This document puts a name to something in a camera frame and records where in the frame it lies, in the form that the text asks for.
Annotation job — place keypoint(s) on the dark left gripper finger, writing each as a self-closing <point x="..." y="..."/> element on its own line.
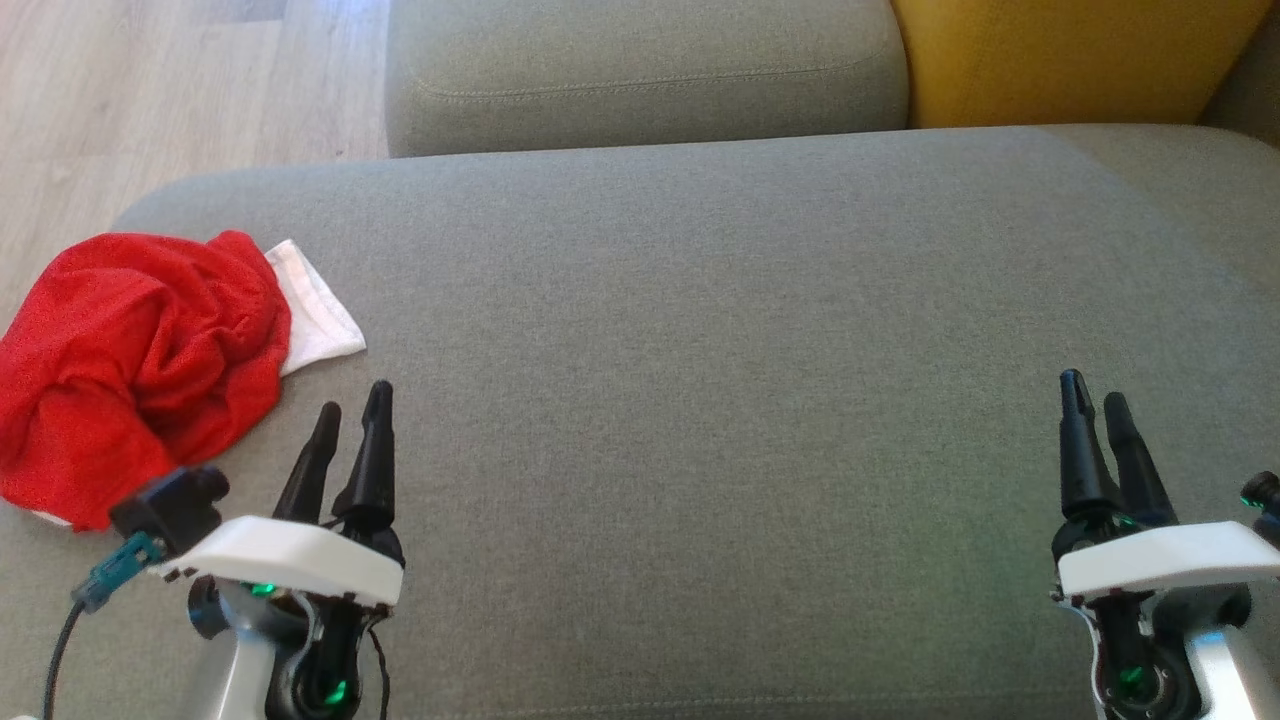
<point x="308" y="470"/>
<point x="374" y="460"/>

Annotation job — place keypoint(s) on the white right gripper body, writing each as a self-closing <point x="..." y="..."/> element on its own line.
<point x="1170" y="560"/>

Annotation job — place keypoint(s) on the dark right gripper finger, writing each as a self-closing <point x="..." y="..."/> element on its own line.
<point x="1135" y="470"/>
<point x="1080" y="450"/>

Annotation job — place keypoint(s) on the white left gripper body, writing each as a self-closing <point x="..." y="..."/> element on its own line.
<point x="290" y="560"/>

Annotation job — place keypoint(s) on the red jersey white sleeves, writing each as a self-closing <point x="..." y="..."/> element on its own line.
<point x="225" y="330"/>

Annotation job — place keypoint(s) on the red mesh shorts white stripe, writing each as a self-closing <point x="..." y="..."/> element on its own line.
<point x="70" y="400"/>

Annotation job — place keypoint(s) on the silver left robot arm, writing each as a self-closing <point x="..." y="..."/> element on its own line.
<point x="235" y="675"/>

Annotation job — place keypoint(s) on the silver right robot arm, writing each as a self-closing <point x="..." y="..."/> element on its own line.
<point x="1235" y="680"/>

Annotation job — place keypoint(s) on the large grey sofa seat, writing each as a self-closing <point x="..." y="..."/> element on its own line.
<point x="700" y="400"/>

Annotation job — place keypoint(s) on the grey sofa back cushion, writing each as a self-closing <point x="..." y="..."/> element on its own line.
<point x="1250" y="100"/>

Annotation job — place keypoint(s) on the large yellow sofa back cushion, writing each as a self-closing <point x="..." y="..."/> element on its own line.
<point x="1070" y="60"/>

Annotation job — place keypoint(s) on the grey sofa seat cushion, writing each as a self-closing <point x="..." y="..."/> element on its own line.
<point x="640" y="70"/>

